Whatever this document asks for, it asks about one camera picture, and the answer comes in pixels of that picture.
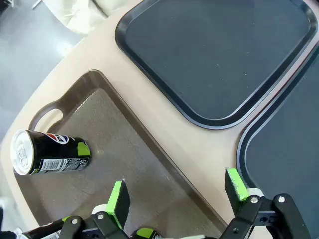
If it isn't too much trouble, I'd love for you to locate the black green Pepsi can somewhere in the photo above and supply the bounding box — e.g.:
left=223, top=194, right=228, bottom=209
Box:
left=131, top=226, right=162, bottom=239
left=10, top=129, right=92, bottom=176
left=18, top=218, right=67, bottom=239

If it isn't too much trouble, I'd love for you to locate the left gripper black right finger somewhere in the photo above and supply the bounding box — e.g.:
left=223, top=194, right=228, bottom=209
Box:
left=219, top=168, right=312, bottom=239

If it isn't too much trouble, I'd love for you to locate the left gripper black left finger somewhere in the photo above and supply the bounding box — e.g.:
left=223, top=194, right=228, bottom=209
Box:
left=59, top=179, right=132, bottom=239

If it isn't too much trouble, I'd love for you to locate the person's beige coat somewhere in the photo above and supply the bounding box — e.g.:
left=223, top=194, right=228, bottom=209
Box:
left=41, top=0, right=140, bottom=38

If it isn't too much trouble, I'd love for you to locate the brown plastic tray with handle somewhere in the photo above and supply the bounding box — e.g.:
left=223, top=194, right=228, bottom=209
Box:
left=13, top=69, right=229, bottom=239

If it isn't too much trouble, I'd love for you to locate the dark navy plastic tray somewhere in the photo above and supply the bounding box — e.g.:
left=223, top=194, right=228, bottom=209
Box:
left=236, top=42, right=319, bottom=239
left=114, top=0, right=319, bottom=130

